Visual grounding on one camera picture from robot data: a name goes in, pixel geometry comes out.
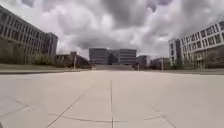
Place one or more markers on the low brown building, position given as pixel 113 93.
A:
pixel 66 58

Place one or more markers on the long grey multi-storey building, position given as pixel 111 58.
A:
pixel 23 33

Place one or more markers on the small grey building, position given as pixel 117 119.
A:
pixel 142 60

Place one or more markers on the low pale building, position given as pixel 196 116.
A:
pixel 160 61

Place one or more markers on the wide grey stairway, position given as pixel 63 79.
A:
pixel 113 67

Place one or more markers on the pale concrete slab plaza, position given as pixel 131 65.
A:
pixel 133 96

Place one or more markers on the white multi-storey building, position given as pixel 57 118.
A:
pixel 203 38

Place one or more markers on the raised verge with kerb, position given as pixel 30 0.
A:
pixel 193 71
pixel 30 69

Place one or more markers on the glass-fronted twin-block building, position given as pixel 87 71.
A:
pixel 125 56

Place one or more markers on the row of trees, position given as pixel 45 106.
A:
pixel 210 58
pixel 13 53

